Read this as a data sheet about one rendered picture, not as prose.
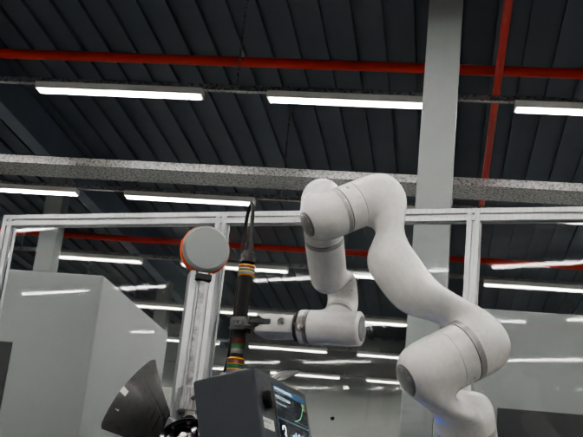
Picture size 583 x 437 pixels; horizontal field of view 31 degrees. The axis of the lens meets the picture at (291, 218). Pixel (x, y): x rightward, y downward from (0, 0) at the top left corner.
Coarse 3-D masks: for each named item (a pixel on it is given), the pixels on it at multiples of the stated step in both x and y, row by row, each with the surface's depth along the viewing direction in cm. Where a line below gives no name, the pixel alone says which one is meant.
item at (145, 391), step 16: (144, 368) 286; (128, 384) 285; (144, 384) 281; (160, 384) 277; (128, 400) 282; (144, 400) 277; (160, 400) 273; (112, 416) 283; (128, 416) 279; (144, 416) 275; (160, 416) 270; (112, 432) 281; (128, 432) 278; (144, 432) 274; (160, 432) 269
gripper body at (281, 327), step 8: (296, 312) 261; (272, 320) 259; (280, 320) 260; (288, 320) 258; (256, 328) 260; (264, 328) 259; (272, 328) 258; (280, 328) 258; (288, 328) 257; (264, 336) 264; (272, 336) 262; (280, 336) 261; (288, 336) 261; (296, 336) 260
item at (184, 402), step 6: (180, 390) 319; (186, 390) 316; (192, 390) 317; (180, 396) 317; (186, 396) 316; (180, 402) 315; (186, 402) 316; (192, 402) 316; (180, 408) 315; (186, 408) 315; (192, 408) 316; (180, 414) 324
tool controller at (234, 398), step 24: (216, 384) 173; (240, 384) 172; (264, 384) 174; (216, 408) 172; (240, 408) 170; (264, 408) 171; (288, 408) 183; (216, 432) 170; (240, 432) 169; (264, 432) 168
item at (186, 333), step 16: (192, 272) 338; (192, 288) 337; (208, 288) 339; (192, 304) 337; (208, 304) 337; (192, 320) 334; (208, 320) 336; (176, 368) 332; (176, 384) 328; (176, 400) 326; (176, 416) 325
